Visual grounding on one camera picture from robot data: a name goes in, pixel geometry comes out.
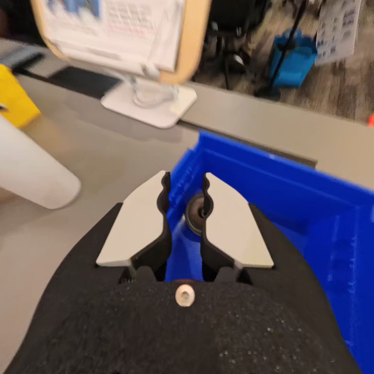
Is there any wooden instruction board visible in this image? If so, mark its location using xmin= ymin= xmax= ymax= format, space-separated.
xmin=31 ymin=0 xmax=211 ymax=85

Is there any printed instruction sheet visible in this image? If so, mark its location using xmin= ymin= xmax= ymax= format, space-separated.
xmin=44 ymin=0 xmax=186 ymax=72

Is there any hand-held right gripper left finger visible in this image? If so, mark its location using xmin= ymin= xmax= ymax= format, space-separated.
xmin=96 ymin=170 xmax=172 ymax=275

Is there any blue bag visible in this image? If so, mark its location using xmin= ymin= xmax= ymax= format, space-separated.
xmin=269 ymin=29 xmax=318 ymax=89

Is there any hanging paper sign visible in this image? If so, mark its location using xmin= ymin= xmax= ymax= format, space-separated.
xmin=316 ymin=0 xmax=362 ymax=65

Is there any black office chair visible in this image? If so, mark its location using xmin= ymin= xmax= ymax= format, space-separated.
xmin=205 ymin=0 xmax=273 ymax=89

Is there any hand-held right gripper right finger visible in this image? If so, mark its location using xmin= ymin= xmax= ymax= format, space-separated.
xmin=200 ymin=172 xmax=276 ymax=279

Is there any blue plastic bin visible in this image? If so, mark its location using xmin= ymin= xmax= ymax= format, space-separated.
xmin=164 ymin=130 xmax=374 ymax=374

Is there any black bottle lid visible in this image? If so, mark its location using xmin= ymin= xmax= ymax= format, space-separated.
xmin=186 ymin=193 xmax=211 ymax=236

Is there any dark desk cable flap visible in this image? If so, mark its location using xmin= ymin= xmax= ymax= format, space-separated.
xmin=48 ymin=67 xmax=122 ymax=99

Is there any white plastic bottle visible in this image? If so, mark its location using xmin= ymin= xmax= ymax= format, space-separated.
xmin=0 ymin=115 xmax=82 ymax=210

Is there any yellow plastic bin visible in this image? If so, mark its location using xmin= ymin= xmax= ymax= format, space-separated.
xmin=0 ymin=64 xmax=41 ymax=129

